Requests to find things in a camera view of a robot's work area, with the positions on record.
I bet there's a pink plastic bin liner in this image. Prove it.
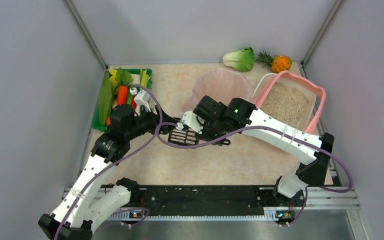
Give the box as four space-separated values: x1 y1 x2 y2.
182 68 254 112

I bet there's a black litter scoop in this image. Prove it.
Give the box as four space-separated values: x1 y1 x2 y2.
168 128 232 148

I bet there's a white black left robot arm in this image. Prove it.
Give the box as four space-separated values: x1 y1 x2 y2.
38 104 180 240

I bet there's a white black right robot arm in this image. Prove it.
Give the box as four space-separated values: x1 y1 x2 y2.
181 96 335 199

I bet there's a beige cat litter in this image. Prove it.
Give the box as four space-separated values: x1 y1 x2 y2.
261 83 310 128

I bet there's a pink white litter box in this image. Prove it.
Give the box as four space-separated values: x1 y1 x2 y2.
252 71 327 134

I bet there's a red toy chili pepper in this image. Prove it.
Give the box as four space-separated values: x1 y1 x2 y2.
131 97 138 110

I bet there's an orange toy carrot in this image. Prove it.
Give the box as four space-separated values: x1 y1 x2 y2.
106 85 129 126

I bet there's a green plastic tray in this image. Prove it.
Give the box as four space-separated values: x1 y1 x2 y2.
92 67 153 132

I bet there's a white green toy celery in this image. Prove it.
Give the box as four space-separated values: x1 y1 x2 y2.
139 69 152 89

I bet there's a large green leaf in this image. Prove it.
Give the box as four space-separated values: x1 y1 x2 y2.
98 72 114 126

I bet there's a yellow toy corn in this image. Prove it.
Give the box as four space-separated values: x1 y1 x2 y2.
108 68 119 88

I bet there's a toy napa cabbage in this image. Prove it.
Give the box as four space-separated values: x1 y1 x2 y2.
222 47 256 73

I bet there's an orange toy pineapple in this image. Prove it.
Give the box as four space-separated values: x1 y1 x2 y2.
256 51 293 74

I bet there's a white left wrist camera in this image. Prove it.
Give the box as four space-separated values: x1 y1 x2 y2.
129 87 153 115

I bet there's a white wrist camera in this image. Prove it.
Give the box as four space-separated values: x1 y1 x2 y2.
176 111 204 135
129 87 153 115

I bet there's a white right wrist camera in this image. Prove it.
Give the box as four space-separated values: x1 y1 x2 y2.
176 111 204 135

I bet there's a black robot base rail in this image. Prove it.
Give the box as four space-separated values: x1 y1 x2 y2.
124 185 305 217

